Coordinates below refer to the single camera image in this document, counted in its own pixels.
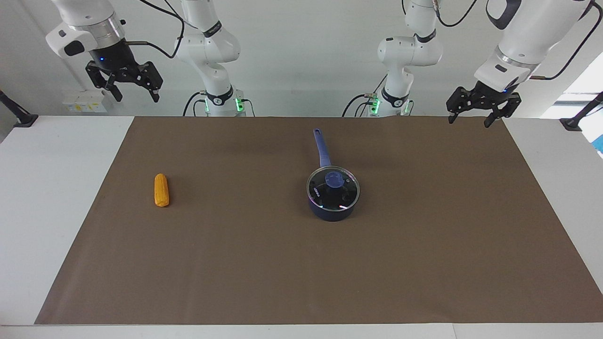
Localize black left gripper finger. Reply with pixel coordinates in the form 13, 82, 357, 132
447, 86, 476, 124
484, 93, 521, 129

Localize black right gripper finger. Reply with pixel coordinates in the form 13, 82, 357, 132
86, 61, 123, 102
136, 61, 163, 103

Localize yellow corn cob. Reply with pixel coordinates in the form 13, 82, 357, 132
155, 173, 170, 208

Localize glass lid blue knob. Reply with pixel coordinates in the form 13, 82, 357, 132
308, 166, 360, 210

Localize brown table mat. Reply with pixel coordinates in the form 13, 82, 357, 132
35, 116, 603, 325

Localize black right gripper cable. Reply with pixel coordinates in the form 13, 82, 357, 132
125, 0, 187, 60

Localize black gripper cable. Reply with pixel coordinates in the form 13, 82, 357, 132
530, 2, 598, 81
125, 0, 187, 60

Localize white wall socket box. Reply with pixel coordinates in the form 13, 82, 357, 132
63, 90, 108, 113

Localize black right arm base cable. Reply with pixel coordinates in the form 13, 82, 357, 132
182, 91, 208, 117

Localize black arm base cable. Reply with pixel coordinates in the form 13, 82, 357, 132
182, 91, 208, 117
342, 75, 389, 117

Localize black clamp mount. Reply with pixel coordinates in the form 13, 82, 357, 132
560, 92, 603, 131
0, 89, 39, 128

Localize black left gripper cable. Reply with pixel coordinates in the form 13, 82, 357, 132
530, 2, 598, 81

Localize black left arm base cable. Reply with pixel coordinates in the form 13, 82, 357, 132
342, 75, 389, 117

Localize dark blue pot purple handle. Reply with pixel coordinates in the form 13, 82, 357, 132
307, 128, 361, 222

